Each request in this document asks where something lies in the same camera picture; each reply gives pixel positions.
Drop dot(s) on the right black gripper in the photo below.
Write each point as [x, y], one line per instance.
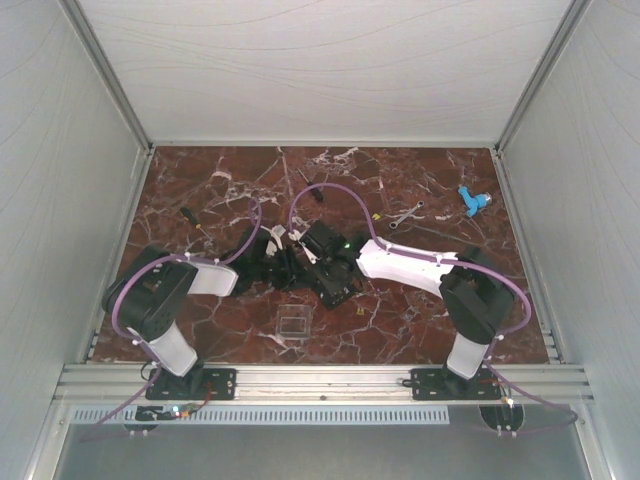
[318, 276]

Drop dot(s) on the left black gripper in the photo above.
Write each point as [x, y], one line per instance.
[294, 275]

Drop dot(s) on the black fuse box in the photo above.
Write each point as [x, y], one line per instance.
[334, 296]

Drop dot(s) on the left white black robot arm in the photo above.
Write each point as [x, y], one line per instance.
[144, 301]

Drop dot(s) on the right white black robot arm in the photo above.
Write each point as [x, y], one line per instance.
[477, 303]

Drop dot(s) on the clear plastic fuse box cover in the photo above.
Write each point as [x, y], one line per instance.
[293, 321]

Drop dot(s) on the small black screwdriver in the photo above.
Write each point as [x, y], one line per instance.
[313, 190]

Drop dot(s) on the silver wrench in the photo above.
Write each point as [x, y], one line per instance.
[394, 224]

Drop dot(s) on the yellow black screwdriver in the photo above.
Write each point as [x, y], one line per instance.
[193, 221]

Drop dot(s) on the blue plastic fitting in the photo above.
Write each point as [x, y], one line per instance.
[474, 203]

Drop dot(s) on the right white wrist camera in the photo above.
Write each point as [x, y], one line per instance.
[296, 236]

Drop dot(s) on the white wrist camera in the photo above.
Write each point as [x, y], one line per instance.
[296, 236]
[276, 237]

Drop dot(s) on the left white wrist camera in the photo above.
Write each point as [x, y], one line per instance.
[276, 237]

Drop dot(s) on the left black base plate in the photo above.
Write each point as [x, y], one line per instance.
[198, 384]

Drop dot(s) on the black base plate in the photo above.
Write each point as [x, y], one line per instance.
[198, 384]
[431, 384]

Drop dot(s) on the grey slotted cable duct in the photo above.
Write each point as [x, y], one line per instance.
[322, 415]

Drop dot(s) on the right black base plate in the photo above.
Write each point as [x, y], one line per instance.
[431, 384]

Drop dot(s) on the aluminium mounting rail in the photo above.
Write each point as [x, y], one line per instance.
[103, 383]

